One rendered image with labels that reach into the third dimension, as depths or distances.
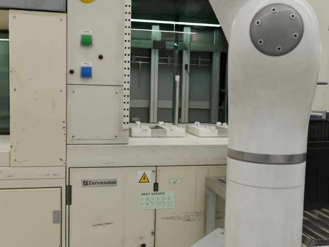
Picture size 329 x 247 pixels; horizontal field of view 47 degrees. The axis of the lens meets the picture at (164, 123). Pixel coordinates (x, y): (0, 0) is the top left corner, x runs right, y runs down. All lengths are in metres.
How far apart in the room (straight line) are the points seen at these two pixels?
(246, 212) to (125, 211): 0.77
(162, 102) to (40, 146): 1.06
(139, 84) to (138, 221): 1.02
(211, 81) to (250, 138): 1.67
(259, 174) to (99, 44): 0.81
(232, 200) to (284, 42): 0.25
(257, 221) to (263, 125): 0.14
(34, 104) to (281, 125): 0.86
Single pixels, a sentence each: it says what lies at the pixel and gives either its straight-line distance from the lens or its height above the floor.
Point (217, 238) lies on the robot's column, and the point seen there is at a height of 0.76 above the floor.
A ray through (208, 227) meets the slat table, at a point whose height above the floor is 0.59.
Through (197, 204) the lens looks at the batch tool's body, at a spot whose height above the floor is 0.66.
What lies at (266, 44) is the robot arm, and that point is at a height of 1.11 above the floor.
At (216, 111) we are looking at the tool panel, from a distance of 2.21.
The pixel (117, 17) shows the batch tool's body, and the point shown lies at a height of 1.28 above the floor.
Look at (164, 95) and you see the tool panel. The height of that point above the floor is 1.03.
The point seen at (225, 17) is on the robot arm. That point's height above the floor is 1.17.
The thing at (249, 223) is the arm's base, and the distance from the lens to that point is 0.59.
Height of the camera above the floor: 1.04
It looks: 5 degrees down
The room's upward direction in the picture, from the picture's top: 1 degrees clockwise
